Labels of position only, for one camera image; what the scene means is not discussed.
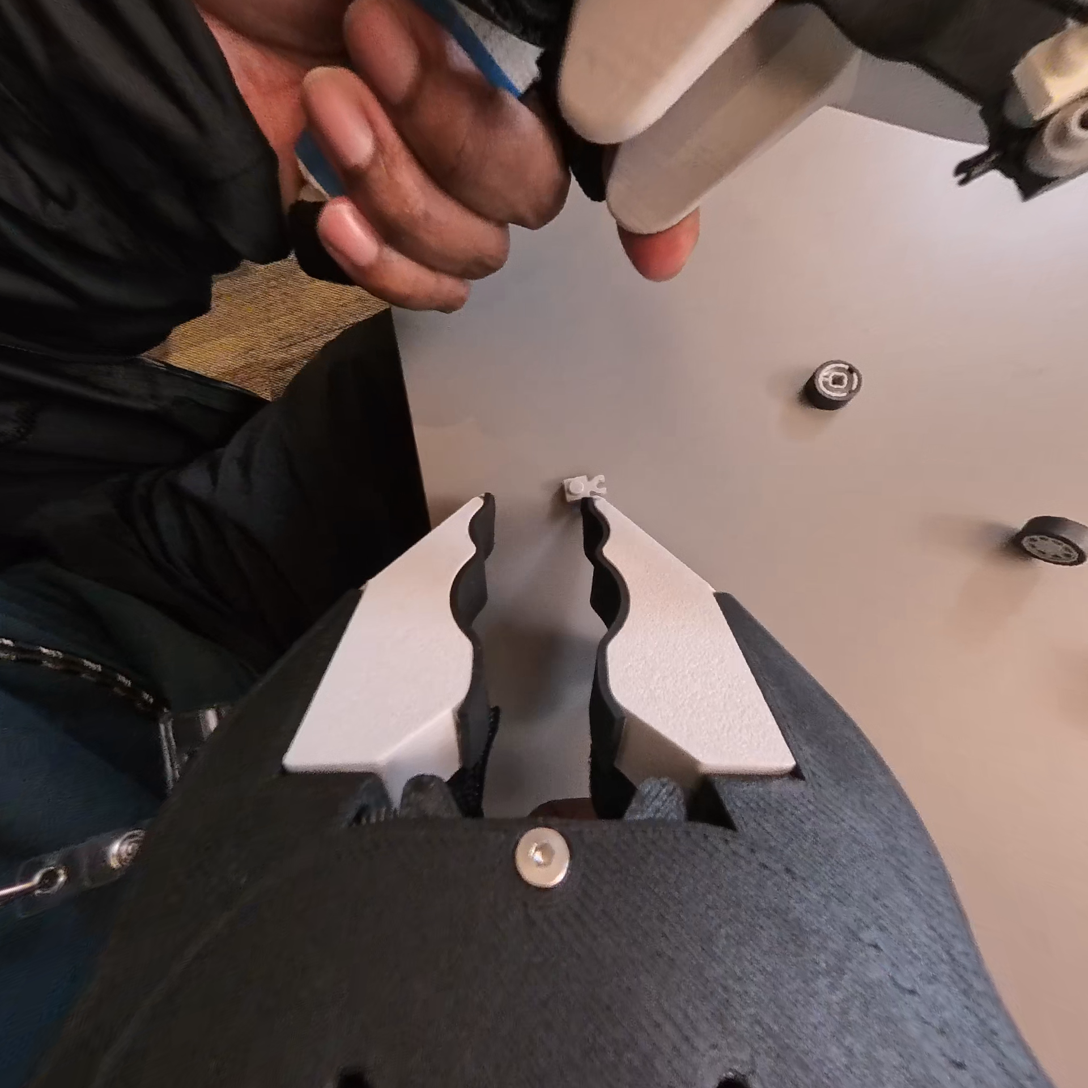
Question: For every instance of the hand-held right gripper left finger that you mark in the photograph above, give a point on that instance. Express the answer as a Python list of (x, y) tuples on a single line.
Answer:
[(382, 680)]

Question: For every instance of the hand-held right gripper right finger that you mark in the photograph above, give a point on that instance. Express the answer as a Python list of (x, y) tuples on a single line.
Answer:
[(688, 680)]

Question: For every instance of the small grey toy brick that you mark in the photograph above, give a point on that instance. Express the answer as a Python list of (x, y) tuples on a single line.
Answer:
[(582, 488)]

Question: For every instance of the person's left forearm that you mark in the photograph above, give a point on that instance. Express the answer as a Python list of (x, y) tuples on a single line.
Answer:
[(102, 127)]

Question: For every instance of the grey desk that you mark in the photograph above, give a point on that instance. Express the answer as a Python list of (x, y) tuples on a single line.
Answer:
[(765, 280)]

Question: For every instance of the person's left hand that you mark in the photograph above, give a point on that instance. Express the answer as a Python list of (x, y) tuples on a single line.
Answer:
[(425, 170)]

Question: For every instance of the person's black jacket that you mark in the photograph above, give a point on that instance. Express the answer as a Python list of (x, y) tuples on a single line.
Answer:
[(297, 476)]

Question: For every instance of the dark stitched belt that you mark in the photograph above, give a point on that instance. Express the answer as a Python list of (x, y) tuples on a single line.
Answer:
[(85, 673)]

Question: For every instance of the person's blue jeans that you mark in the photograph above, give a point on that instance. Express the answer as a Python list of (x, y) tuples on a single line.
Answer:
[(68, 765)]

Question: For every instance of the small black toy wheel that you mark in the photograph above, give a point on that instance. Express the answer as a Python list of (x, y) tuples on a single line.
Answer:
[(833, 385)]

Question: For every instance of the metal key clip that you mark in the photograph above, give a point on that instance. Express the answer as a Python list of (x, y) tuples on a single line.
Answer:
[(76, 867)]

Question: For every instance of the black tire with grey rim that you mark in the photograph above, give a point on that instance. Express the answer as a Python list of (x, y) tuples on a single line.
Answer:
[(1054, 541)]

